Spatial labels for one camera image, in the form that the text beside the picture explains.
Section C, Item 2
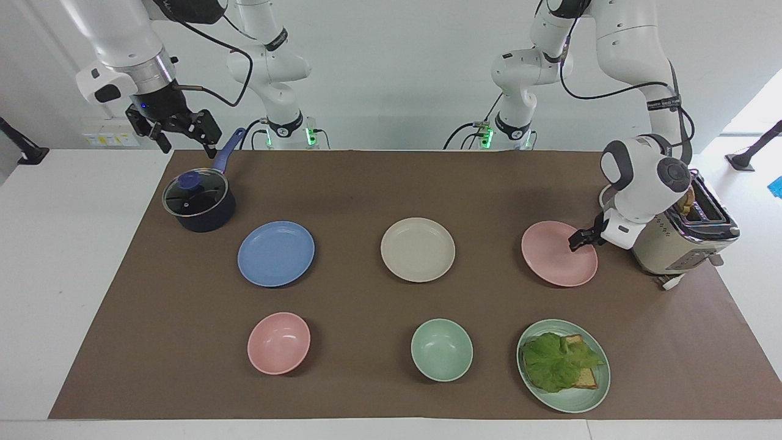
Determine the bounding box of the black stand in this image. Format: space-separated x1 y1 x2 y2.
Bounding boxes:
0 116 49 166
725 119 782 172

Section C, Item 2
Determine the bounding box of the black cable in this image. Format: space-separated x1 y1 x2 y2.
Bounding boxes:
443 92 505 150
160 3 254 108
559 34 696 166
239 118 269 150

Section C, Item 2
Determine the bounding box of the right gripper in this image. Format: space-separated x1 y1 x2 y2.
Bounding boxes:
125 80 223 160

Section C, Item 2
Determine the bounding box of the pink plate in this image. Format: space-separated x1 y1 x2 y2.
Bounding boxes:
521 221 599 288

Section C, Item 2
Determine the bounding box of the green lettuce leaf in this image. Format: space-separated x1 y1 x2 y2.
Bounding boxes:
521 332 605 394

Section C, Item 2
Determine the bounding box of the dark blue saucepan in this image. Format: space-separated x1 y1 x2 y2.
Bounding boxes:
162 127 246 233

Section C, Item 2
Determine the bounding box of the beige plate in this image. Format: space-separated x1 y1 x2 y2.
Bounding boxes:
380 217 456 283

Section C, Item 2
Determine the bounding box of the green plate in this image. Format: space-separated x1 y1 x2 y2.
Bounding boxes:
516 318 612 414

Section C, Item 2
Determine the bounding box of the blue plate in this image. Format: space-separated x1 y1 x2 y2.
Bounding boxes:
237 221 316 288

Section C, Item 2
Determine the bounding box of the toasted bread slice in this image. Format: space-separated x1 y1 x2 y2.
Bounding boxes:
562 334 600 390

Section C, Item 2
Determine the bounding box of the green bowl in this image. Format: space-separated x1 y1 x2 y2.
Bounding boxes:
410 318 474 383

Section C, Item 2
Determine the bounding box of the pink bowl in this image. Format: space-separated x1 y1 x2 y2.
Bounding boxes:
247 312 312 375

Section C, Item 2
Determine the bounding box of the white wall socket strip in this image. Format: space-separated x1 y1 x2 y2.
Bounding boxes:
81 118 140 147

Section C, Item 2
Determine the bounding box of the beige and silver toaster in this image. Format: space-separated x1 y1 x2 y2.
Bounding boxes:
629 174 741 276

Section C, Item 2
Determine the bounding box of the glass lid with blue knob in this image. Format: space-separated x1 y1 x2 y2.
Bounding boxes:
162 169 228 218

